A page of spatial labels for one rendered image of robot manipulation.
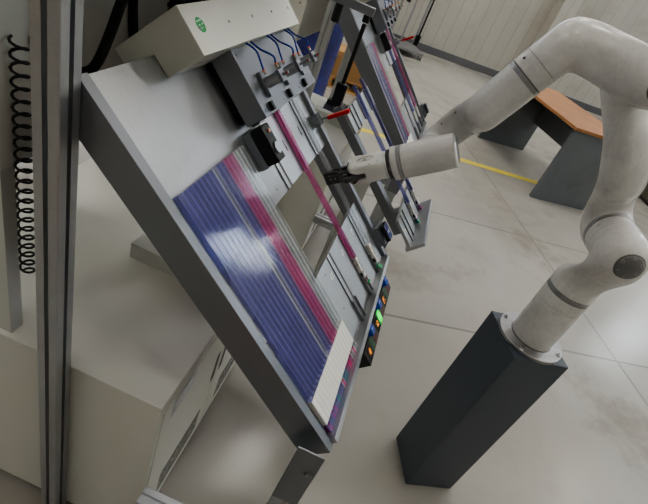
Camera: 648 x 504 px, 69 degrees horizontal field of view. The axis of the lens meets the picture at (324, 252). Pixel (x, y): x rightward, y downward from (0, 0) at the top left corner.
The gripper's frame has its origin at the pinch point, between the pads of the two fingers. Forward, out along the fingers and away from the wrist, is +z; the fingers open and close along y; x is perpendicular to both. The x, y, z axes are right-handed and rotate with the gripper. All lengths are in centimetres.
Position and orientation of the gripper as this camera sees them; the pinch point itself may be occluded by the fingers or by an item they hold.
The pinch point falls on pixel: (333, 176)
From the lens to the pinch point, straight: 124.9
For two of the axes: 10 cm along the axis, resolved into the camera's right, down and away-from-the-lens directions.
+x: 3.0, 8.5, 4.2
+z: -9.2, 1.4, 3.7
